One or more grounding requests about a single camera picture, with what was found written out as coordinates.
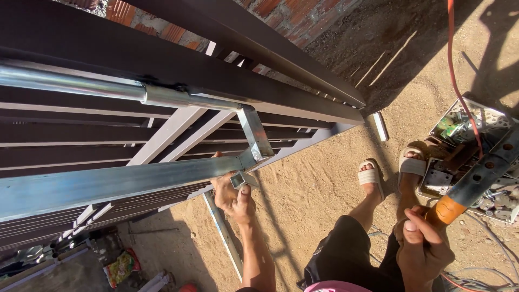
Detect person's left hand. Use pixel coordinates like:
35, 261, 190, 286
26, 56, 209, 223
210, 152, 257, 226

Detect person's right hand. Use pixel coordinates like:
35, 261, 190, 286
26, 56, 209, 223
394, 204, 456, 292

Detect short square steel tube piece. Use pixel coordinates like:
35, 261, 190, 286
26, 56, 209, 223
229, 170, 260, 190

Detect orange-handled welding electrode holder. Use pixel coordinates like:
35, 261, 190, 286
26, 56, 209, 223
425, 125, 519, 226

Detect long steel bar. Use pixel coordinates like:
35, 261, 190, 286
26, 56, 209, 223
202, 191, 245, 281

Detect person's right leg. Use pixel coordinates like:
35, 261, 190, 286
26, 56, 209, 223
395, 148, 427, 221

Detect person's leg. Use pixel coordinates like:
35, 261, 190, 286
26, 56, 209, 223
395, 148, 427, 221
349, 160, 386, 233

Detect black shorts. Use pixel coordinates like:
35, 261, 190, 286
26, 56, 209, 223
296, 215, 447, 292

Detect person's left leg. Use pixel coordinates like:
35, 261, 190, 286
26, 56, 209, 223
349, 160, 386, 233

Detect open gate motor unit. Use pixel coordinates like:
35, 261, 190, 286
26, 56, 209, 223
418, 97, 519, 224

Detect person's right white sandal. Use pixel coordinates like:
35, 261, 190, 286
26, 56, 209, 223
397, 146, 427, 191

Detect person's white sandal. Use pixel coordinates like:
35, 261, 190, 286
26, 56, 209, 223
397, 146, 427, 191
358, 159, 386, 203

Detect pink shirt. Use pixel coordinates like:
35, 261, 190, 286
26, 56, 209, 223
303, 281, 374, 292

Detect person's left white sandal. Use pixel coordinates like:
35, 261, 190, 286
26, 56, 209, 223
358, 159, 386, 203

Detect white plastic pieces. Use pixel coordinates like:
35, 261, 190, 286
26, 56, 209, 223
138, 271, 172, 292

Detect colourful snack bag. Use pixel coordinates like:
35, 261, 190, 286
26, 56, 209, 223
102, 248, 142, 289

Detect short steel tube offcut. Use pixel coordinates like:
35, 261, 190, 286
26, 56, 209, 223
372, 111, 390, 142

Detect brown slatted metal gate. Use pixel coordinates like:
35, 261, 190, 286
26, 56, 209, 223
0, 0, 367, 253

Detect shiny metal scraps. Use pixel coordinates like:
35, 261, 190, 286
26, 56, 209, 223
0, 239, 90, 277

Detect galvanised round steel pipe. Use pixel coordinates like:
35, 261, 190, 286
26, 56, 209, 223
0, 60, 244, 113

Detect grey cables bundle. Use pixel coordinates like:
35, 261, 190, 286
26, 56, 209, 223
441, 211, 519, 292

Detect galvanised rectangular steel tube bracket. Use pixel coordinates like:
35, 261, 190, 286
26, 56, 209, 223
0, 105, 275, 224

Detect orange cable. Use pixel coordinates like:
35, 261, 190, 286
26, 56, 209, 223
446, 0, 485, 160

